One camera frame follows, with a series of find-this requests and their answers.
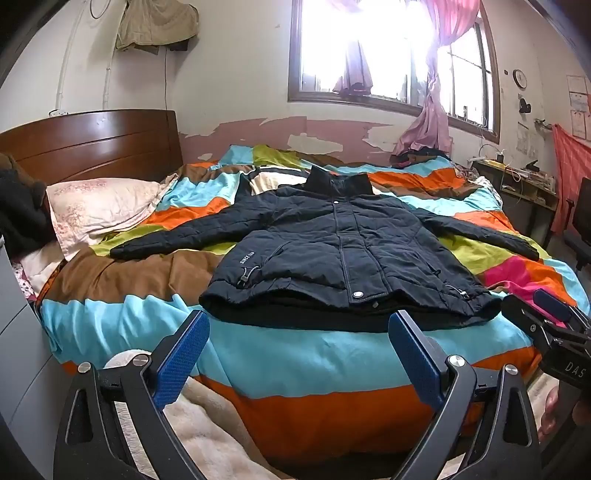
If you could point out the pink curtain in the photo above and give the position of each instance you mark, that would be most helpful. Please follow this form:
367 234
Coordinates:
431 124

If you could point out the beige hanging cloth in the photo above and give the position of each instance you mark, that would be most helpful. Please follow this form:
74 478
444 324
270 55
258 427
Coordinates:
157 23

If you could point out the colourful striped quilt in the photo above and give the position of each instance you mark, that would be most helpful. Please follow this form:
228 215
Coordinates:
300 360

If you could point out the round wall clock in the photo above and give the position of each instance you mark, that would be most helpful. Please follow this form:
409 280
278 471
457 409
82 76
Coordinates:
520 79

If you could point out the black chair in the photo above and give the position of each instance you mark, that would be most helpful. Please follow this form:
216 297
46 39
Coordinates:
582 217

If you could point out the grey cabinet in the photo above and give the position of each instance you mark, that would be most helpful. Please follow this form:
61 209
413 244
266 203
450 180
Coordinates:
23 346

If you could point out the brown wooden headboard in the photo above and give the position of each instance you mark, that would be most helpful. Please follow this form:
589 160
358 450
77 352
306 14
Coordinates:
92 143

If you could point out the white wall socket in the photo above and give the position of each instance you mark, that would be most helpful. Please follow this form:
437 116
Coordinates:
58 112

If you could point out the small clothes pile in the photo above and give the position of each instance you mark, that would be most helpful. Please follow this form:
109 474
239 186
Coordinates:
415 159

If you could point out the dark navy padded jacket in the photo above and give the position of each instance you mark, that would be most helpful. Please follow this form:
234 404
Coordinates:
323 240

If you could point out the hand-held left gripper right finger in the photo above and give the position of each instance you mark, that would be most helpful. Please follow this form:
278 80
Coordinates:
415 360

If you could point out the pink floral pillow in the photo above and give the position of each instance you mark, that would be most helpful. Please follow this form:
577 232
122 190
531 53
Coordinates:
101 207

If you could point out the dark clothing heap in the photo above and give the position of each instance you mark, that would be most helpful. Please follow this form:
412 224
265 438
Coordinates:
23 207

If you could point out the wooden desk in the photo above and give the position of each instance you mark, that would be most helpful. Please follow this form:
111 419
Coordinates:
531 194

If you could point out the wooden framed window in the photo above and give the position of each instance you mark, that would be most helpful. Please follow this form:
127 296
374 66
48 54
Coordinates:
392 46

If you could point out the small metal wall shelf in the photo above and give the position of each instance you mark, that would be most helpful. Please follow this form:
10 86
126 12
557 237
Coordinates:
542 123

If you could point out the orange checked cloth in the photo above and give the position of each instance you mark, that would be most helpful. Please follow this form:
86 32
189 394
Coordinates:
570 161

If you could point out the beige fleece blanket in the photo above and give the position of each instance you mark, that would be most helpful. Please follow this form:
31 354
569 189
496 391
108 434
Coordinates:
207 424

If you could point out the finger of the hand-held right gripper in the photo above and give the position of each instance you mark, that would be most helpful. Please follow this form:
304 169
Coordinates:
551 303
526 318

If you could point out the black wall ornament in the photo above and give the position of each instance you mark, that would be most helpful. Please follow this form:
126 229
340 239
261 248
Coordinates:
524 106

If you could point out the purple hanging garment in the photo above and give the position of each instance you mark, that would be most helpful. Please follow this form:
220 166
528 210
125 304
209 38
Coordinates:
353 69

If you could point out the person's right hand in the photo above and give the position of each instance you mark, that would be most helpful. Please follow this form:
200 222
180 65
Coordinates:
549 410

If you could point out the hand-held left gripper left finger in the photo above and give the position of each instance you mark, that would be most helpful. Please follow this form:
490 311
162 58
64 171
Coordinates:
182 360

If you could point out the white wall pipe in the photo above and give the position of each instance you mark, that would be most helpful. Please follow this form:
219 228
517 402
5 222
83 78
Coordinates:
62 83

